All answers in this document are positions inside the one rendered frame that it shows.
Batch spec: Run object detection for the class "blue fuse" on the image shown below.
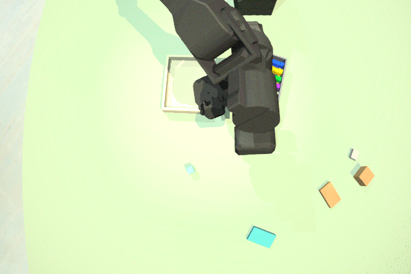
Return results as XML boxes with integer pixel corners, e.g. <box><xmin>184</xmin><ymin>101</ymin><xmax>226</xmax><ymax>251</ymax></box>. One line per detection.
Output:
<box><xmin>272</xmin><ymin>59</ymin><xmax>284</xmax><ymax>68</ymax></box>

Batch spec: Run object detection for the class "teal rectangular block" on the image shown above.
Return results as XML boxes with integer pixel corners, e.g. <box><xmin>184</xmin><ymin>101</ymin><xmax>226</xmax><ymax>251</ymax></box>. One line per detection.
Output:
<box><xmin>247</xmin><ymin>227</ymin><xmax>276</xmax><ymax>248</ymax></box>

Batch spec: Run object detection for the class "small white block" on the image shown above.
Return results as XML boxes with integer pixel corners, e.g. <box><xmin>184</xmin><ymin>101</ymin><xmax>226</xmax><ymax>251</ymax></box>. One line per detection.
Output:
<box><xmin>349</xmin><ymin>149</ymin><xmax>359</xmax><ymax>160</ymax></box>

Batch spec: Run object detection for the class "yellow blade fuse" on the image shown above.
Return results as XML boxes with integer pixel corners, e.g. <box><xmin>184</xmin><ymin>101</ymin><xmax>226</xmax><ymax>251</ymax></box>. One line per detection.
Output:
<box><xmin>272</xmin><ymin>67</ymin><xmax>283</xmax><ymax>75</ymax></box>

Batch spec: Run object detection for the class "beige shallow tray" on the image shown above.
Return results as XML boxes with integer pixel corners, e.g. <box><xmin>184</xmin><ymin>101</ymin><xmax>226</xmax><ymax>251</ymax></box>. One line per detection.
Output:
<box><xmin>161</xmin><ymin>55</ymin><xmax>207</xmax><ymax>114</ymax></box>

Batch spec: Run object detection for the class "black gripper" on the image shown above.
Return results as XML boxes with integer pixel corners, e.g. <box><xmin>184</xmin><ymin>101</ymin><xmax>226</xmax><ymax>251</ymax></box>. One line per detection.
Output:
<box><xmin>234</xmin><ymin>126</ymin><xmax>276</xmax><ymax>155</ymax></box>

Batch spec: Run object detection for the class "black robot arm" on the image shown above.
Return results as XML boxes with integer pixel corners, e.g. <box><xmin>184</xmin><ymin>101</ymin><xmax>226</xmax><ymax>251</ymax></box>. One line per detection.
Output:
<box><xmin>160</xmin><ymin>0</ymin><xmax>280</xmax><ymax>133</ymax></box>

